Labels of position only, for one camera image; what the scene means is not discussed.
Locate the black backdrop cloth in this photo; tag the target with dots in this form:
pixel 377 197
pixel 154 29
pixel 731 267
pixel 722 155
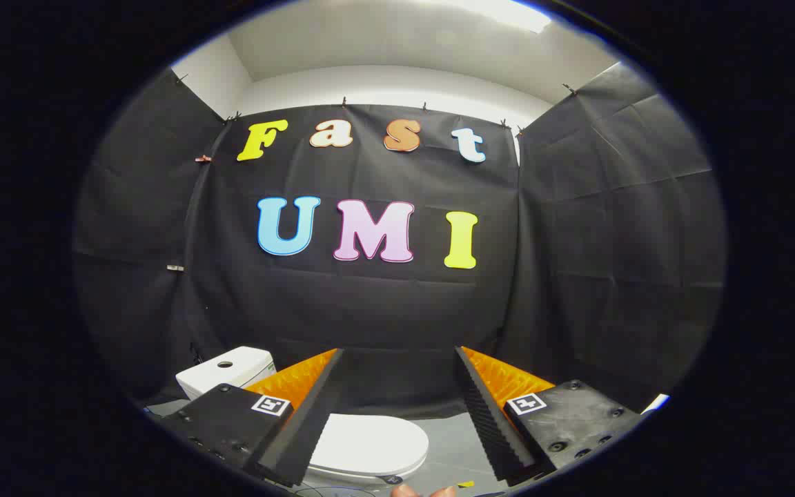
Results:
pixel 370 310

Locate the white toilet body with tank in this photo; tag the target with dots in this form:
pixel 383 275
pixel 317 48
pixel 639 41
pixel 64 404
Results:
pixel 225 376

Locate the white toilet lid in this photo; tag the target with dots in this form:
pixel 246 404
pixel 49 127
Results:
pixel 377 445

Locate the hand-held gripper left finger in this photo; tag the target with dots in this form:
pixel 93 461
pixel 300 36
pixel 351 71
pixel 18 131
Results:
pixel 315 421

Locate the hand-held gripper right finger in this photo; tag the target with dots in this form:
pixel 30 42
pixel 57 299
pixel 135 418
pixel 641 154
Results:
pixel 487 428

